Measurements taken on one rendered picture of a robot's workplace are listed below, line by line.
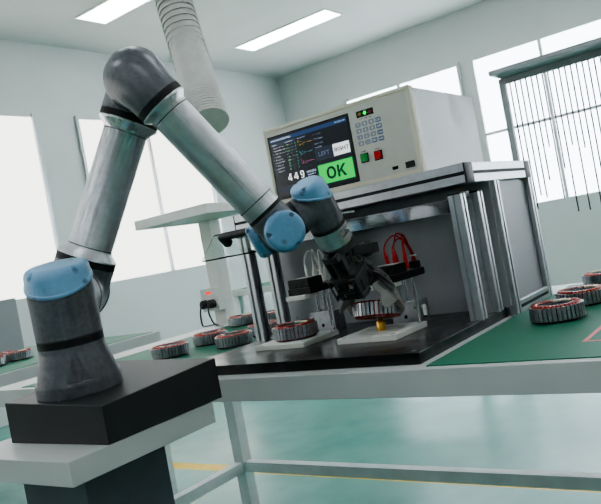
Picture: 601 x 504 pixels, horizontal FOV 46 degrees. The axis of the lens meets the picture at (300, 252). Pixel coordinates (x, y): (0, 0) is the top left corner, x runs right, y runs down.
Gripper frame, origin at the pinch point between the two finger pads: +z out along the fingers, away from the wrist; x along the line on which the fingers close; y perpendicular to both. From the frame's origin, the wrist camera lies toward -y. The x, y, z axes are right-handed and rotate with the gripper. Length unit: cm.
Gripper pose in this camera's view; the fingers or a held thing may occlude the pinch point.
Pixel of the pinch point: (378, 309)
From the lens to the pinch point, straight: 159.5
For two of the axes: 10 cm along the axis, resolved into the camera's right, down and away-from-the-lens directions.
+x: 7.9, -1.4, -5.9
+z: 4.4, 8.0, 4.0
